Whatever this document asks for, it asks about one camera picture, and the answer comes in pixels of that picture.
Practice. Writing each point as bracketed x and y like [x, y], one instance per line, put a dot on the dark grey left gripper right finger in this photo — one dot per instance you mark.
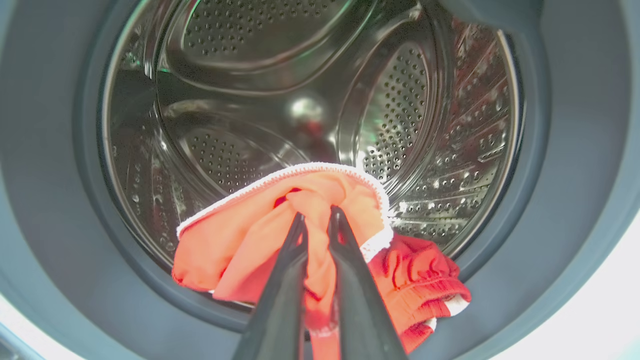
[360, 310]

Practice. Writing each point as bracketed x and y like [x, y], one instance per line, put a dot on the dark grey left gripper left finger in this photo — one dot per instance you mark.
[280, 310]

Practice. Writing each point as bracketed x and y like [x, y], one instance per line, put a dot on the red garment with white trim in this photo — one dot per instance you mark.
[230, 240]

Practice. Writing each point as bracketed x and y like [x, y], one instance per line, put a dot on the white front-load washing machine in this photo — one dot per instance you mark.
[600, 310]

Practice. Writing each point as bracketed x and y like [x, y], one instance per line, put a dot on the grey rubber door gasket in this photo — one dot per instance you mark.
[570, 150]

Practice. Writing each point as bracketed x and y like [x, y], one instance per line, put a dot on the steel perforated washer drum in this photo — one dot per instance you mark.
[240, 100]

